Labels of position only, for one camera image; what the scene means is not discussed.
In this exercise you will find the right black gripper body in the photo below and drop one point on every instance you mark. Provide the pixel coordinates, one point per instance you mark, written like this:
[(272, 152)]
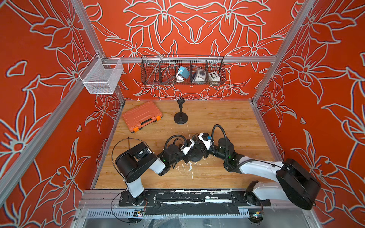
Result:
[(214, 151)]

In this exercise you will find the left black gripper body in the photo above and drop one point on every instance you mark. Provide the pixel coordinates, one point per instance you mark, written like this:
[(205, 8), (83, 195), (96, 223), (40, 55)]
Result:
[(179, 156)]

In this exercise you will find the black round stand base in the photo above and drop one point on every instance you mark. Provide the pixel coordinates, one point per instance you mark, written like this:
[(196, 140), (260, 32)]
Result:
[(180, 118)]

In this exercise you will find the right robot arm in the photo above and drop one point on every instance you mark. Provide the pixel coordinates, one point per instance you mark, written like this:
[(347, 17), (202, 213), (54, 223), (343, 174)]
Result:
[(288, 180)]

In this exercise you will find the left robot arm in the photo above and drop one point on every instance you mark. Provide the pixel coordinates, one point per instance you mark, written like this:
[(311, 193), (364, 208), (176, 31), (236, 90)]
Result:
[(134, 162)]

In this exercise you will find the orange plastic tool case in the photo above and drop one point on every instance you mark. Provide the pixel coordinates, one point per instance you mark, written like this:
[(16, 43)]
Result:
[(141, 116)]

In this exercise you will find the white button box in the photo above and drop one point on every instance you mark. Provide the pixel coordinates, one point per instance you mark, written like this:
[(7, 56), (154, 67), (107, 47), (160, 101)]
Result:
[(214, 78)]

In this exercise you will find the white device black knobs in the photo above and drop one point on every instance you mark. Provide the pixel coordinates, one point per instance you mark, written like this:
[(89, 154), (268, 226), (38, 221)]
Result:
[(199, 76)]

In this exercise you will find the teal box in basket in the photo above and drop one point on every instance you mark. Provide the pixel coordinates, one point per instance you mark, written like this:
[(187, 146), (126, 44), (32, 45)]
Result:
[(183, 72)]

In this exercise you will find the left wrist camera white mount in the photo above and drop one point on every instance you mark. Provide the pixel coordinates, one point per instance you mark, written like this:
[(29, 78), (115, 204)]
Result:
[(189, 144)]

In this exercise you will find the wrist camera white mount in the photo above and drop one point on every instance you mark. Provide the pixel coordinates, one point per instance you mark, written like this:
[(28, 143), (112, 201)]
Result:
[(189, 144), (206, 140)]

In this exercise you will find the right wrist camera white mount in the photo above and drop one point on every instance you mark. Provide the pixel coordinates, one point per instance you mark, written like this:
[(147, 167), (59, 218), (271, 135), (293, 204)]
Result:
[(206, 140)]

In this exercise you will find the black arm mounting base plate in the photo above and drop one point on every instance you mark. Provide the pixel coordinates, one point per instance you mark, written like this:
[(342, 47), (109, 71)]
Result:
[(194, 202)]

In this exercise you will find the black wire wall basket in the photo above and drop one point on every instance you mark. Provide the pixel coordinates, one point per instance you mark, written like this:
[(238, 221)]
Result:
[(171, 69)]

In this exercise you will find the clear plastic wall bin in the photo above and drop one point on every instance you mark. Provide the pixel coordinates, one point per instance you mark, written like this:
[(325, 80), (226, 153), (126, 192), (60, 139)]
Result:
[(102, 78)]

